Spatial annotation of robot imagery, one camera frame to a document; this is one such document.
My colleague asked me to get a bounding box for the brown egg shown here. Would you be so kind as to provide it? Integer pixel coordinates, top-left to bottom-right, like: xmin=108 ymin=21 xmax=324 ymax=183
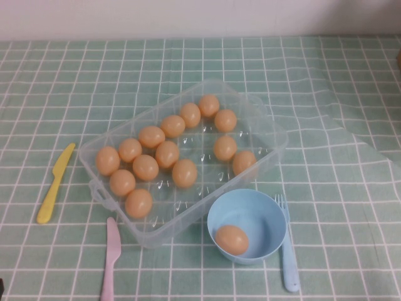
xmin=125 ymin=188 xmax=154 ymax=219
xmin=171 ymin=159 xmax=198 ymax=189
xmin=232 ymin=150 xmax=258 ymax=178
xmin=214 ymin=224 xmax=250 ymax=255
xmin=95 ymin=146 xmax=121 ymax=176
xmin=155 ymin=140 xmax=180 ymax=169
xmin=198 ymin=94 xmax=221 ymax=118
xmin=160 ymin=114 xmax=186 ymax=139
xmin=214 ymin=108 xmax=237 ymax=133
xmin=118 ymin=138 xmax=143 ymax=163
xmin=213 ymin=135 xmax=238 ymax=162
xmin=179 ymin=102 xmax=202 ymax=128
xmin=132 ymin=154 xmax=160 ymax=182
xmin=138 ymin=125 xmax=166 ymax=149
xmin=109 ymin=169 xmax=137 ymax=198

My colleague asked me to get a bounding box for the clear plastic egg box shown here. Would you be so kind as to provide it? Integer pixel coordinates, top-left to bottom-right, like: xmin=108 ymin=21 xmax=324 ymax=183
xmin=78 ymin=80 xmax=289 ymax=250

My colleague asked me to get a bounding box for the light blue plastic bowl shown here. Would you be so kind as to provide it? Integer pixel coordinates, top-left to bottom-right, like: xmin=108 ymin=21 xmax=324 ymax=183
xmin=206 ymin=188 xmax=288 ymax=267

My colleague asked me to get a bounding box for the pink plastic knife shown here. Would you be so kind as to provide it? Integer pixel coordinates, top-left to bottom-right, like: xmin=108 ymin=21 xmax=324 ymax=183
xmin=100 ymin=216 xmax=122 ymax=301

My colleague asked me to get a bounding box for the light blue plastic fork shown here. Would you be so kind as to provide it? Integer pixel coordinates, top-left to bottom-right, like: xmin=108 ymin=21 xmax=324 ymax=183
xmin=274 ymin=193 xmax=301 ymax=293

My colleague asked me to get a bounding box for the yellow plastic knife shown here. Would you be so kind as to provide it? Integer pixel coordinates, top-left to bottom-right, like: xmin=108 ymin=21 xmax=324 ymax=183
xmin=36 ymin=142 xmax=76 ymax=224

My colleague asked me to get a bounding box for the green checked tablecloth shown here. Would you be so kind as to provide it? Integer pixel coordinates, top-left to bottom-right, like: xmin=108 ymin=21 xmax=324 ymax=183
xmin=0 ymin=34 xmax=401 ymax=301

